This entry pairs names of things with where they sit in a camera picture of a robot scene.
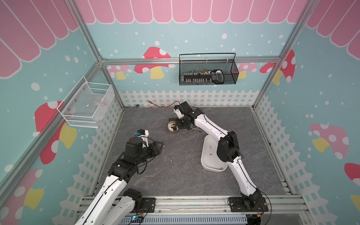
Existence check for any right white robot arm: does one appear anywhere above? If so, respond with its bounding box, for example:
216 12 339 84
169 101 263 211

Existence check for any red cable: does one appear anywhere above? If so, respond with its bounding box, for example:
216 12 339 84
148 100 181 108

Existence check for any green circuit board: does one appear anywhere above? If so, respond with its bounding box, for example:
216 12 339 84
129 216 144 224

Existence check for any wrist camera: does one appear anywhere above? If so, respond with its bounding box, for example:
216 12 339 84
174 105 184 119
136 129 149 147

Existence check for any white wire wall basket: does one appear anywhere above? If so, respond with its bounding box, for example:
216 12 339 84
57 77 115 128

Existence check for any black wire wall basket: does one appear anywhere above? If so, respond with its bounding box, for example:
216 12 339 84
179 52 239 85

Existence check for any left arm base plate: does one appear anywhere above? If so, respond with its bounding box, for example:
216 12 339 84
135 197 156 215

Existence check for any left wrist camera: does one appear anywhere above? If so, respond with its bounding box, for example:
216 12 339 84
136 129 149 147

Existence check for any black device in basket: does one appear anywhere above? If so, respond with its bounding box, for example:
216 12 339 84
211 70 225 84

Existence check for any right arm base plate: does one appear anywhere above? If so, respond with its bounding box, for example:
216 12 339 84
227 197 270 214

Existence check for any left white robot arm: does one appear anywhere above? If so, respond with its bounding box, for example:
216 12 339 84
76 136 164 225

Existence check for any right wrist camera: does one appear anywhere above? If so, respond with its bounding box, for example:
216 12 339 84
174 105 184 119

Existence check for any white plastic storage box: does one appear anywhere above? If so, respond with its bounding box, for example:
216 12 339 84
201 135 227 173

